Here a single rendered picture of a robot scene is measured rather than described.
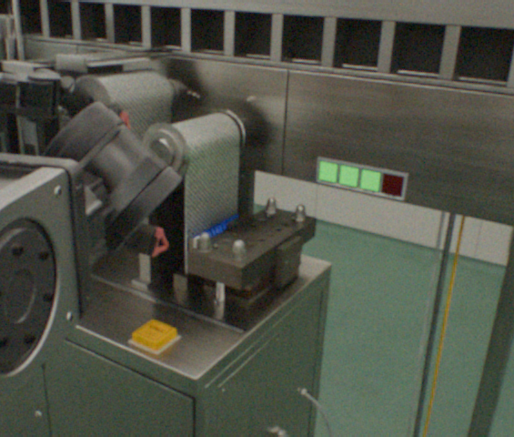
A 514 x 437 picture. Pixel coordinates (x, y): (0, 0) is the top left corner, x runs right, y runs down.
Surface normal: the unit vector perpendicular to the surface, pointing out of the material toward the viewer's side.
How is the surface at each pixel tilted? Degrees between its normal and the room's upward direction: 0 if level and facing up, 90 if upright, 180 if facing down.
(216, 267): 90
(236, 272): 90
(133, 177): 70
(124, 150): 51
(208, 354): 0
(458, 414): 0
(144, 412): 90
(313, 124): 90
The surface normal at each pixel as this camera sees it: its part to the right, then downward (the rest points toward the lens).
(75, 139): 0.17, 0.02
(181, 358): 0.04, -0.93
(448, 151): -0.51, 0.30
